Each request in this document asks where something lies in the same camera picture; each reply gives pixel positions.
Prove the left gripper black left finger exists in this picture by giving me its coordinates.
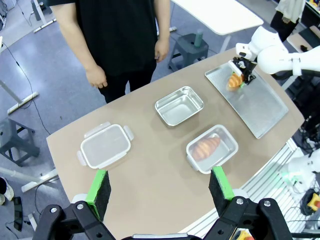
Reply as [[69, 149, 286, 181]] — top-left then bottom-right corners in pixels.
[[32, 169, 118, 240]]

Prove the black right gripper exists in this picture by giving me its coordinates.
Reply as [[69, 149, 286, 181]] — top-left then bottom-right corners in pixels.
[[232, 56, 257, 89]]

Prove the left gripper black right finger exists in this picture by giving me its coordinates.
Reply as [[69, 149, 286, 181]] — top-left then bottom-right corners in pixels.
[[203, 165, 293, 240]]

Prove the orange croissant bread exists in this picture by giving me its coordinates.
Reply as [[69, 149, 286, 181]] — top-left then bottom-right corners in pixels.
[[226, 72, 245, 91], [191, 133, 222, 162]]

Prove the person's right forearm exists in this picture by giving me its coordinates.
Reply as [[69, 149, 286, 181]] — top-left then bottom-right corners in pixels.
[[58, 22, 101, 72]]

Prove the person's left forearm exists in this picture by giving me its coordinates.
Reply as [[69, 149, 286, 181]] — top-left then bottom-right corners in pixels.
[[154, 0, 172, 45]]

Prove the stainless steel rectangular container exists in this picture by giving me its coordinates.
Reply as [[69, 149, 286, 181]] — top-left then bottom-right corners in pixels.
[[186, 124, 240, 175], [154, 85, 205, 127]]

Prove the clear plastic container lid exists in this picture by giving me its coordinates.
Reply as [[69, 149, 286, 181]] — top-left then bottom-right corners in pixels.
[[76, 121, 135, 170]]

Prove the person's left hand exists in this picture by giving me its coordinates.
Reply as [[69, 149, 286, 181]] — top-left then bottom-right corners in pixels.
[[154, 39, 171, 63]]

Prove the person's right hand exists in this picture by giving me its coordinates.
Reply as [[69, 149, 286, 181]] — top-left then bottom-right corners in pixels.
[[84, 65, 109, 89]]

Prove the perforated metal baking tray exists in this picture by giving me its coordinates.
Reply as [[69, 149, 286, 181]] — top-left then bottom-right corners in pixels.
[[204, 61, 290, 140]]

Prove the yellow emergency stop button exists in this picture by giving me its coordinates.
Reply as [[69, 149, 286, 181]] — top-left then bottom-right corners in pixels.
[[233, 229, 255, 240], [306, 192, 320, 213]]

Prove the grey metal table leg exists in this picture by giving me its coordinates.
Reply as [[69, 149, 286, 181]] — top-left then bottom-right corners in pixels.
[[0, 166, 60, 193]]

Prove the green bottle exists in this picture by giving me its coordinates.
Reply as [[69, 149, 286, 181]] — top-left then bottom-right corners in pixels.
[[194, 29, 205, 48]]

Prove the grey stool with bottle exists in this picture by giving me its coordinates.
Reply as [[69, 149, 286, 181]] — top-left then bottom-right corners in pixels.
[[167, 33, 210, 72]]

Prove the large white table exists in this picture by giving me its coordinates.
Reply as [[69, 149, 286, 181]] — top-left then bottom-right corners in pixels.
[[171, 0, 265, 55]]

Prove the black flat floor device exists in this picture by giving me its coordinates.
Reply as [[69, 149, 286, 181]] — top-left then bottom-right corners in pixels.
[[12, 196, 24, 232]]

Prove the white sneaker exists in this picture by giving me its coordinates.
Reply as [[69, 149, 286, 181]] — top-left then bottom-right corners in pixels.
[[0, 176, 15, 202]]

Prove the dark grey stool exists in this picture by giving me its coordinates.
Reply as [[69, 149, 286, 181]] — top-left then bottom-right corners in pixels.
[[0, 117, 41, 167]]

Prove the person in black t-shirt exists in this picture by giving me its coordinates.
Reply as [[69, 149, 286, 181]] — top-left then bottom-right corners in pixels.
[[46, 0, 172, 104]]

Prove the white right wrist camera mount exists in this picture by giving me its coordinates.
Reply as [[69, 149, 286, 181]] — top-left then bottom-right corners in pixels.
[[227, 60, 245, 77]]

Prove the black floor cable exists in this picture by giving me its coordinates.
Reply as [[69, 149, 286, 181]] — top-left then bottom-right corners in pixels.
[[1, 41, 51, 137]]

